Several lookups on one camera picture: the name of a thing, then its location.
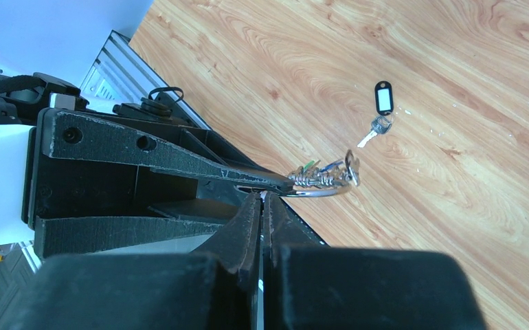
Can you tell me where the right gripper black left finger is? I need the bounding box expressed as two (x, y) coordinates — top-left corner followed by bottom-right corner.
(3, 193), (262, 329)

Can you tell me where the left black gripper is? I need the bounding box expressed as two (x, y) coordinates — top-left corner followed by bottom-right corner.
(25, 109), (293, 260)

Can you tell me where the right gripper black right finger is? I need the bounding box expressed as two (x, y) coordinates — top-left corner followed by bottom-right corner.
(261, 192), (486, 329)

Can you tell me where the keyring with key bunch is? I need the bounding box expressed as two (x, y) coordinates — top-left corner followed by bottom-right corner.
(286, 149), (360, 198)

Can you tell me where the key with black tag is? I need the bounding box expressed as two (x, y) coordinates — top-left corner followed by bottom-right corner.
(357, 80), (394, 149)

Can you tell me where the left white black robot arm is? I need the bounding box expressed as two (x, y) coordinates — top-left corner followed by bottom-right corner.
(0, 48), (293, 259)

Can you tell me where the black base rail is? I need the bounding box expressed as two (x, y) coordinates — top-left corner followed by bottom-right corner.
(111, 86), (329, 247)

